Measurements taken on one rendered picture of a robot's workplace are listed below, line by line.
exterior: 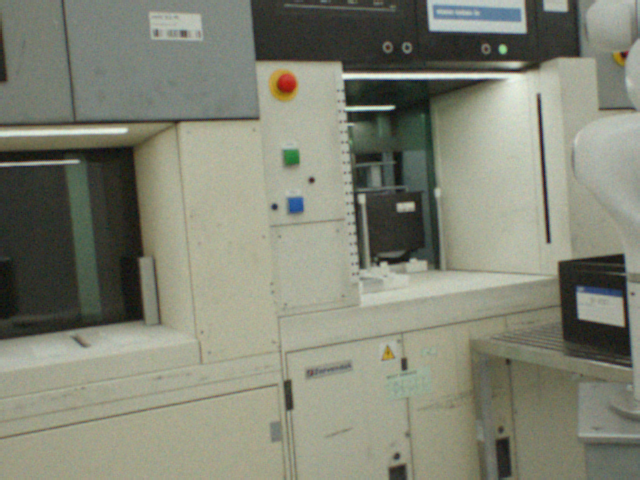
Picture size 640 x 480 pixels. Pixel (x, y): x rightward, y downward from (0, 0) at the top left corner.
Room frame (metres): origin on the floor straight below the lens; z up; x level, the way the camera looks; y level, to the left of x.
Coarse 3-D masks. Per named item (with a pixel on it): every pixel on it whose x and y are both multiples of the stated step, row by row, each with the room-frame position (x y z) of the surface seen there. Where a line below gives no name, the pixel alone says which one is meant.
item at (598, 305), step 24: (576, 264) 1.55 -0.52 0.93; (600, 264) 1.48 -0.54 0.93; (624, 264) 1.67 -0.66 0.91; (576, 288) 1.55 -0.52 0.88; (600, 288) 1.48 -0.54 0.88; (624, 288) 1.41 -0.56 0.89; (576, 312) 1.56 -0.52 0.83; (600, 312) 1.48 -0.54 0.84; (624, 312) 1.42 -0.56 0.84; (576, 336) 1.56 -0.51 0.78; (600, 336) 1.49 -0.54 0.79; (624, 336) 1.42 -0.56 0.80
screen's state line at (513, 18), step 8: (440, 8) 1.75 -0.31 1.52; (448, 8) 1.76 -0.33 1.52; (456, 8) 1.77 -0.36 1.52; (464, 8) 1.78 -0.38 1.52; (472, 8) 1.79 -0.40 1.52; (480, 8) 1.80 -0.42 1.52; (488, 8) 1.81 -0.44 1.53; (496, 8) 1.82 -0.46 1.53; (504, 8) 1.83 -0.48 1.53; (512, 8) 1.84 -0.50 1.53; (440, 16) 1.75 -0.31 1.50; (448, 16) 1.76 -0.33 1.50; (456, 16) 1.77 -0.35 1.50; (464, 16) 1.78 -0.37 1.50; (472, 16) 1.79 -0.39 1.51; (480, 16) 1.80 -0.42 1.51; (488, 16) 1.81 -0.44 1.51; (496, 16) 1.82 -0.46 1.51; (504, 16) 1.83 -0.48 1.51; (512, 16) 1.84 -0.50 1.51; (520, 16) 1.85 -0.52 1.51
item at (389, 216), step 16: (368, 176) 2.37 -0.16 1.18; (416, 192) 2.32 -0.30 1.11; (368, 208) 2.24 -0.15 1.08; (384, 208) 2.26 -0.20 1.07; (400, 208) 2.29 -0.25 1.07; (416, 208) 2.31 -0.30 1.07; (368, 224) 2.24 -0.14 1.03; (384, 224) 2.26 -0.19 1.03; (400, 224) 2.29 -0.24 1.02; (416, 224) 2.31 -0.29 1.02; (368, 240) 2.24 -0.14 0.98; (384, 240) 2.26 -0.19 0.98; (400, 240) 2.29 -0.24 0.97; (416, 240) 2.31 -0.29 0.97
